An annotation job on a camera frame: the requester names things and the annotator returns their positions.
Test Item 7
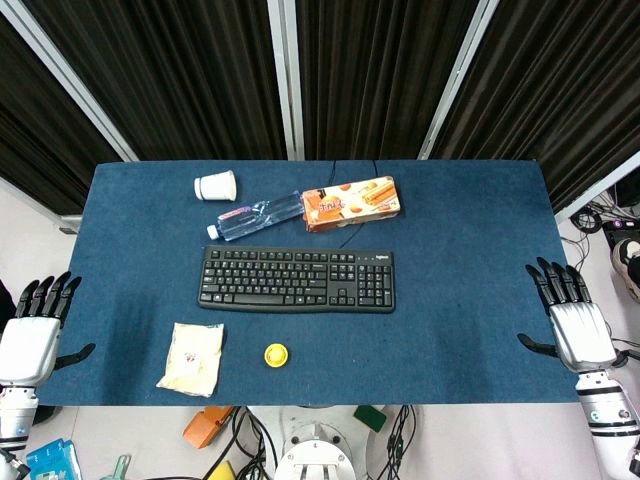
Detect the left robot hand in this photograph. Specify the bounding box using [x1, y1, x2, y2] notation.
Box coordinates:
[0, 271, 97, 387]

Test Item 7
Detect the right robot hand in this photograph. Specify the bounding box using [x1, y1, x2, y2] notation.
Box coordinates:
[516, 256, 627, 374]

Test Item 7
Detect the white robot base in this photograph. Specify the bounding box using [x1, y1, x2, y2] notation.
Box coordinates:
[247, 404, 399, 480]

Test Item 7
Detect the black computer keyboard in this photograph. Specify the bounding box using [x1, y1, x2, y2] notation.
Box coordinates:
[197, 245, 396, 315]

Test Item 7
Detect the white black sneaker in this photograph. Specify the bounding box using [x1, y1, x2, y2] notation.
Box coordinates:
[612, 238, 640, 304]

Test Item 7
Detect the blue packet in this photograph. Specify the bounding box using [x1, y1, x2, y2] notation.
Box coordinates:
[25, 438, 84, 480]

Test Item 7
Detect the blue table cloth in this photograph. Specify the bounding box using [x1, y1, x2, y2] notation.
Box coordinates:
[35, 159, 581, 407]

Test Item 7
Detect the pale snack packet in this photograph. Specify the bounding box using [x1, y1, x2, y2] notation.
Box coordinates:
[155, 322, 225, 399]

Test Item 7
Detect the orange foot pedal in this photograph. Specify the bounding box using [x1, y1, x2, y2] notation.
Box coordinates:
[182, 405, 235, 450]

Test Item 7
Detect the green block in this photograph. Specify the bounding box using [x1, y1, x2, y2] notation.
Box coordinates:
[353, 405, 388, 432]

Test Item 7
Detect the white paper cup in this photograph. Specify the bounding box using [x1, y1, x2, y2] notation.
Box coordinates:
[193, 169, 237, 202]

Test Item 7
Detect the yellow round cap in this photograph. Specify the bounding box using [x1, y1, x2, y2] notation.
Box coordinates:
[264, 343, 291, 369]

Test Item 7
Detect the clear plastic water bottle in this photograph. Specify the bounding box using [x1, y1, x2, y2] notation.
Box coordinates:
[206, 191, 307, 243]

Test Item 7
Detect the orange biscuit box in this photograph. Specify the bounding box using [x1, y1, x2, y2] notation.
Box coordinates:
[301, 175, 402, 234]

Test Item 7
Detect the black curtain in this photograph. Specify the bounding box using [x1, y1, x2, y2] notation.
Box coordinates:
[0, 0, 640, 216]

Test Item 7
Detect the black cable bundle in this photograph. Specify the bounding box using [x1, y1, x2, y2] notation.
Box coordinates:
[569, 192, 621, 236]

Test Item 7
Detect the grey metal frame post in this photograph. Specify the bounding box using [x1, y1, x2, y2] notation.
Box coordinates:
[266, 0, 306, 162]
[0, 0, 140, 163]
[417, 0, 501, 161]

